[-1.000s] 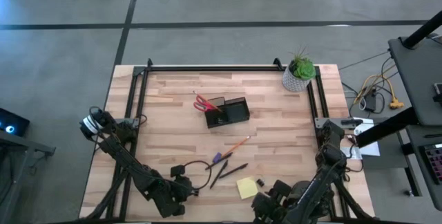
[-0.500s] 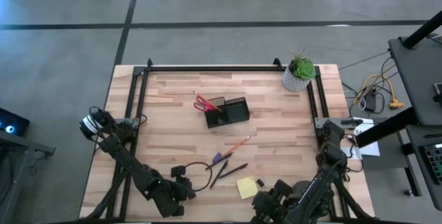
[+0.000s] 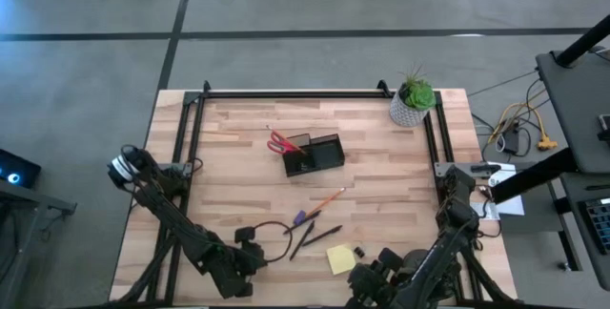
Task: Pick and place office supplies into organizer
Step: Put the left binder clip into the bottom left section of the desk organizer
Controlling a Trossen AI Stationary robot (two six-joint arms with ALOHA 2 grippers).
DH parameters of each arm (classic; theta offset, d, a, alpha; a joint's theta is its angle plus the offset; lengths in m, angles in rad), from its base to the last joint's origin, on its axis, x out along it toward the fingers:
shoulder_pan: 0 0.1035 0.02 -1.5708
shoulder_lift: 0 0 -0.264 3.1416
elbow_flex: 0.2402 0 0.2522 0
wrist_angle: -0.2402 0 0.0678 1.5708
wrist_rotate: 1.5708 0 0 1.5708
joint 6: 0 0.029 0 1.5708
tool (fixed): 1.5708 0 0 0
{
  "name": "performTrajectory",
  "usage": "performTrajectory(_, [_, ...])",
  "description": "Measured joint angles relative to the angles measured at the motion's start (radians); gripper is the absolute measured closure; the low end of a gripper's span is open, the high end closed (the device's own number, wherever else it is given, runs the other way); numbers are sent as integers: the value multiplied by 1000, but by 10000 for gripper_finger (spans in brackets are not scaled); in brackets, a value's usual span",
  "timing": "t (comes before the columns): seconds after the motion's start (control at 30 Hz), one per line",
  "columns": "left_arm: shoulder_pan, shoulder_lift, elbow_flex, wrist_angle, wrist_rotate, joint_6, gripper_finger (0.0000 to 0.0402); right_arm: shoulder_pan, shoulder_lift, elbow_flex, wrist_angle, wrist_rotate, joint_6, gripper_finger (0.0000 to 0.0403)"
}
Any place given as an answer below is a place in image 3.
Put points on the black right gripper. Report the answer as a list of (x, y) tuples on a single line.
[(372, 285)]

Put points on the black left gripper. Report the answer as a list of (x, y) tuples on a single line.
[(236, 259)]

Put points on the black binder clip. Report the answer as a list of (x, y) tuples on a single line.
[(359, 252)]

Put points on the yellow sticky note pad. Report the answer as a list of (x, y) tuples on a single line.
[(340, 259)]

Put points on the black pen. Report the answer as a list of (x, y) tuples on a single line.
[(324, 235), (312, 215), (302, 240)]

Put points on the small purple block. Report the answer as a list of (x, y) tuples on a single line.
[(299, 217)]

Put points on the orange pencil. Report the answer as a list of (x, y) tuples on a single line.
[(329, 200)]

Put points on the black mesh desk organizer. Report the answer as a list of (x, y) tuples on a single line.
[(329, 156)]

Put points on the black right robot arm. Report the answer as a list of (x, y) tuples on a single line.
[(453, 218)]

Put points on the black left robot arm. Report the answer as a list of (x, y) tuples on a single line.
[(162, 204)]

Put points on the small white packet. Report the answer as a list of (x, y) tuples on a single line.
[(485, 212)]

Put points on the white paper sheet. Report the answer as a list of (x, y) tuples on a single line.
[(512, 206)]

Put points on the succulent in white pot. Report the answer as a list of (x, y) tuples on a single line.
[(405, 113)]

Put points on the black diagonal beam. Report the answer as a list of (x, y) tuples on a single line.
[(534, 178)]

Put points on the black power adapter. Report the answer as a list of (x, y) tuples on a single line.
[(511, 141)]

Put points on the grey metal stand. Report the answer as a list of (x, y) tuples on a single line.
[(28, 199)]

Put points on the computer keyboard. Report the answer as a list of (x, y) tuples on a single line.
[(598, 225)]

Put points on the black device with blue light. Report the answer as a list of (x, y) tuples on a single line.
[(19, 170)]

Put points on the grey side desk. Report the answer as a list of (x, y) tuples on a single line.
[(576, 109)]

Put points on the black pole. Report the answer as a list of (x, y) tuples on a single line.
[(583, 42)]

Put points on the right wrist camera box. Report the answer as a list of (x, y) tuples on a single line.
[(391, 259)]

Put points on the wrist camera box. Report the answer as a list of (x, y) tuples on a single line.
[(244, 235), (391, 259)]

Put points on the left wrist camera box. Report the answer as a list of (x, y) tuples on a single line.
[(244, 235)]

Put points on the black aluminium table frame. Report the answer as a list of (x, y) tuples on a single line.
[(286, 94)]

